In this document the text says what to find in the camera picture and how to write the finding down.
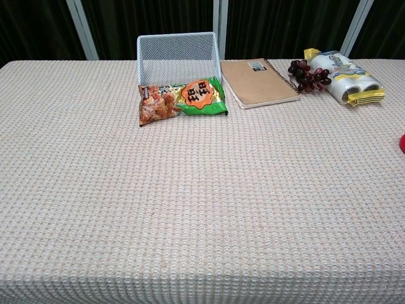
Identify dark green curtain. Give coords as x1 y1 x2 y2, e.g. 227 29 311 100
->
0 0 405 69

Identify beige woven tablecloth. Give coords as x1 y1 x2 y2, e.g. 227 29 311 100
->
0 58 405 304

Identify dark purple artificial grapes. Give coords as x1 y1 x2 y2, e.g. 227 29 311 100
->
287 59 332 94

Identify orange green snack bag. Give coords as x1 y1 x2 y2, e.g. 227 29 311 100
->
138 75 229 127

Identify brown spiral notebook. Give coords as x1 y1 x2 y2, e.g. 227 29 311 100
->
220 58 301 110

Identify plastic bag rolls pack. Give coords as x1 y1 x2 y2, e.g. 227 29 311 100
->
303 47 386 108

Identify grey metal frame post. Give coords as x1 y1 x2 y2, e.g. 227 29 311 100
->
213 0 229 61
340 0 375 58
65 0 99 61

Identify white mesh metal basket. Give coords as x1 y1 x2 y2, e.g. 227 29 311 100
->
136 31 223 87

